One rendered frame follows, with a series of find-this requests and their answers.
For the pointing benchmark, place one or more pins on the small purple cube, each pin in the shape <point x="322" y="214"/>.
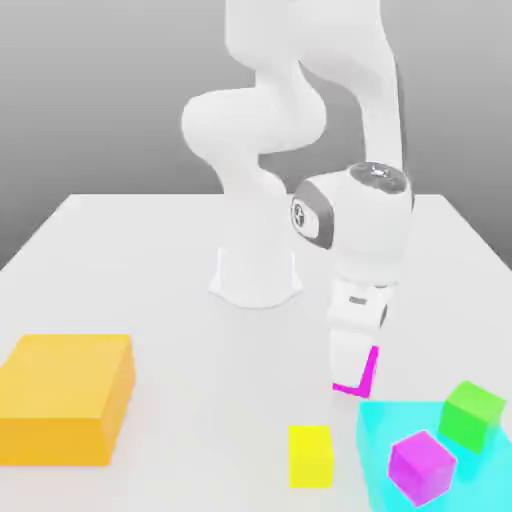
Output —
<point x="420" y="466"/>

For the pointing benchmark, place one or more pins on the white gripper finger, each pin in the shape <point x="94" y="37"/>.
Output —
<point x="348" y="360"/>

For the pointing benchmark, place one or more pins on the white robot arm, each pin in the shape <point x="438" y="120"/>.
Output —
<point x="256" y="120"/>

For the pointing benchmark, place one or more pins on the small magenta cube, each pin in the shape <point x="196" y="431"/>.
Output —
<point x="365" y="382"/>

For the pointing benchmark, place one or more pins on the small green cube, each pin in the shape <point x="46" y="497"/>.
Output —
<point x="468" y="420"/>

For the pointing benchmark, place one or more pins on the large orange box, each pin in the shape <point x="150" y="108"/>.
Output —
<point x="60" y="384"/>

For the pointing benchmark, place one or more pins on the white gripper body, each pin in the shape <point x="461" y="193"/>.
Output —
<point x="352" y="314"/>

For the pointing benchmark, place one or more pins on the small yellow cube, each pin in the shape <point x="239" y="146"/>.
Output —
<point x="310" y="456"/>

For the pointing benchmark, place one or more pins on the large cyan box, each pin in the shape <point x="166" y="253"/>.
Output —
<point x="376" y="424"/>

